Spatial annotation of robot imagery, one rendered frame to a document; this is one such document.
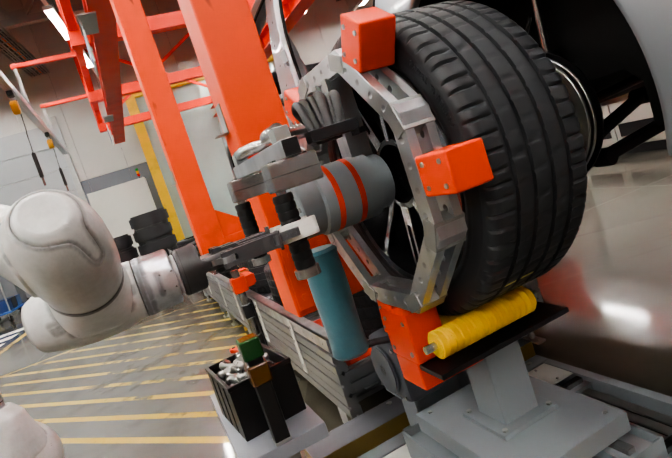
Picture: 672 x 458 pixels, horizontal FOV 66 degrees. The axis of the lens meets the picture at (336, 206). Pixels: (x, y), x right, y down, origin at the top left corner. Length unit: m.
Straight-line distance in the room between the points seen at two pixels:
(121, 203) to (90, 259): 11.48
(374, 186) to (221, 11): 0.76
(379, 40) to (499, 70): 0.21
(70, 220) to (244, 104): 0.95
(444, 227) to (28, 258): 0.60
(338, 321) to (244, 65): 0.77
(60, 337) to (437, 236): 0.58
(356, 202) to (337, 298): 0.25
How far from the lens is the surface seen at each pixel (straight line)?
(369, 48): 0.95
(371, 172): 1.06
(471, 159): 0.82
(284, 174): 0.86
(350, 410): 1.78
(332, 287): 1.18
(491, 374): 1.27
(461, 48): 0.97
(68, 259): 0.66
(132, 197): 12.13
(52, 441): 1.28
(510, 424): 1.33
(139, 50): 3.56
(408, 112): 0.88
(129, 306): 0.80
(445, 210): 0.92
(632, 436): 1.40
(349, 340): 1.22
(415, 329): 1.13
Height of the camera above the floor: 0.92
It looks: 5 degrees down
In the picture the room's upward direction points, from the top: 18 degrees counter-clockwise
